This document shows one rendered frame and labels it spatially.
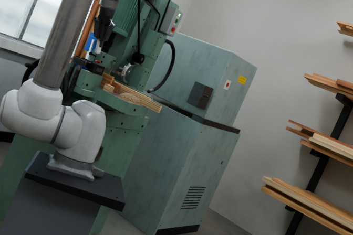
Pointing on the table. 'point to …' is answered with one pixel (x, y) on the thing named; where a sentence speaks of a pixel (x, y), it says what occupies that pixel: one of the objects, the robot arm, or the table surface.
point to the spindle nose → (108, 43)
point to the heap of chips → (130, 98)
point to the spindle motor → (125, 13)
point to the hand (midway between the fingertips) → (99, 46)
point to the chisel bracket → (104, 58)
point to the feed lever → (138, 35)
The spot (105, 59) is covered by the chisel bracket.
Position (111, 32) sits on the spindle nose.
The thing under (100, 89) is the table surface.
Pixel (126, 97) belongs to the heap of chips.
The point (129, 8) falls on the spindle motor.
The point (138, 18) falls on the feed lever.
